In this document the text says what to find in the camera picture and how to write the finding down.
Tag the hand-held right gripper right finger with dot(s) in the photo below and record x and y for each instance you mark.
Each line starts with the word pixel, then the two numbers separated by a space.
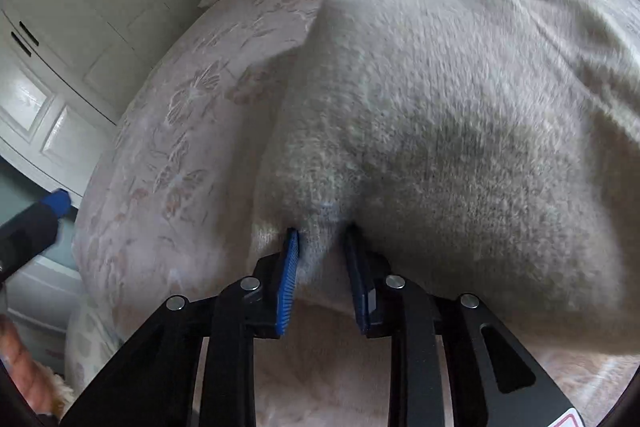
pixel 357 282

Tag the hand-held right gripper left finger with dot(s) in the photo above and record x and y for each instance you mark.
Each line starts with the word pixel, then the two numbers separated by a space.
pixel 287 282

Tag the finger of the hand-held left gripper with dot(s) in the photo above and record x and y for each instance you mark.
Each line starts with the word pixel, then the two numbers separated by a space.
pixel 52 203

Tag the white knit sweater black hearts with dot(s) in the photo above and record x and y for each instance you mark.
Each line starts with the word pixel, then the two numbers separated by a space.
pixel 450 132

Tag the person's left hand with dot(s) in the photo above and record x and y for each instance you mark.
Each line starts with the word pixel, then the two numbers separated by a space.
pixel 22 362

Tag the bed with floral sheet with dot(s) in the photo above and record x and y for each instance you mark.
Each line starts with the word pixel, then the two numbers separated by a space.
pixel 175 132

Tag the white wardrobe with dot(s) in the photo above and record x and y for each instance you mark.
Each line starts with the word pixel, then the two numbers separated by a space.
pixel 100 32

